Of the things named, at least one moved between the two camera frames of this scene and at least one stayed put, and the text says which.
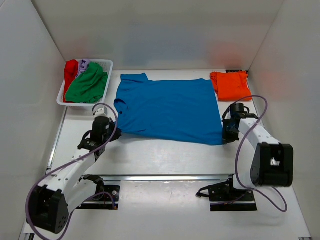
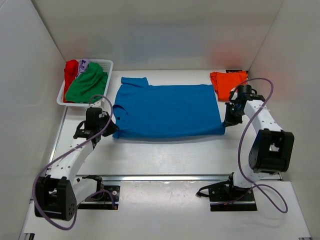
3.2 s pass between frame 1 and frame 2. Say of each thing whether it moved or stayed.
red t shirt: stayed
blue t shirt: moved
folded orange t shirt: stayed
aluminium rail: stayed
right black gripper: moved
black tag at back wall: stayed
